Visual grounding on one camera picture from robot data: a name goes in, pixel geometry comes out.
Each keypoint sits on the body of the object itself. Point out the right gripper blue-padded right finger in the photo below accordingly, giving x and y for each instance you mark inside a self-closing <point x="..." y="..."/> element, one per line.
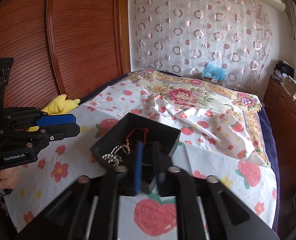
<point x="205" y="208"/>

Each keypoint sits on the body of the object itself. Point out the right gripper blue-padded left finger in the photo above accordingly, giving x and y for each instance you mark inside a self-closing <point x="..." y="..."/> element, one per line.
<point x="87" y="209"/>

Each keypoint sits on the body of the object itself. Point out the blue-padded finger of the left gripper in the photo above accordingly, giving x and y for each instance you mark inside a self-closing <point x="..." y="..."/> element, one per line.
<point x="60" y="132"/>
<point x="56" y="120"/>

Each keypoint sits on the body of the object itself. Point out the black jewelry box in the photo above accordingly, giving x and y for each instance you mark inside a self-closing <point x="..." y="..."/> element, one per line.
<point x="142" y="145"/>

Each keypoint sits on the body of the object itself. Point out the person's left hand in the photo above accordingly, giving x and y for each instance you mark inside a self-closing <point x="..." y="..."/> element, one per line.
<point x="9" y="178"/>

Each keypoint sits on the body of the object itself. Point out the yellow plush toy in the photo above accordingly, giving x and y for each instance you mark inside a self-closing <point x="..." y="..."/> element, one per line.
<point x="61" y="105"/>

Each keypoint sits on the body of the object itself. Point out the strawberry print white cloth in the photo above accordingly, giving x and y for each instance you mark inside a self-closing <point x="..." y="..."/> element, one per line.
<point x="63" y="161"/>

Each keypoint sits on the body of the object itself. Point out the wooden side cabinet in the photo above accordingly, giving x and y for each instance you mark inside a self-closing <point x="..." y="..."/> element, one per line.
<point x="281" y="111"/>

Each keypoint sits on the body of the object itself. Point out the floral quilt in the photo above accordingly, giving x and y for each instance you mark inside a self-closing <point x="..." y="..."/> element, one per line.
<point x="223" y="121"/>

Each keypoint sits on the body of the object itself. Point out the cardboard box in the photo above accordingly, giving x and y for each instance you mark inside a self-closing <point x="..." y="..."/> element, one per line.
<point x="212" y="80"/>

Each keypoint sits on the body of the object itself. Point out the blue plastic bag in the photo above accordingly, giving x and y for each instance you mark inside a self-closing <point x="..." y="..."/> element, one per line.
<point x="214" y="72"/>

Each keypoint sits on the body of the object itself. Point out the pink circle pattern curtain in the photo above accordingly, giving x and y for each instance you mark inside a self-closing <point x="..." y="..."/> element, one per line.
<point x="182" y="36"/>

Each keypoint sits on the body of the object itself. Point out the pile of dark clothes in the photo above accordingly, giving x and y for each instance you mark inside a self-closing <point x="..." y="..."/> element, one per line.
<point x="282" y="70"/>

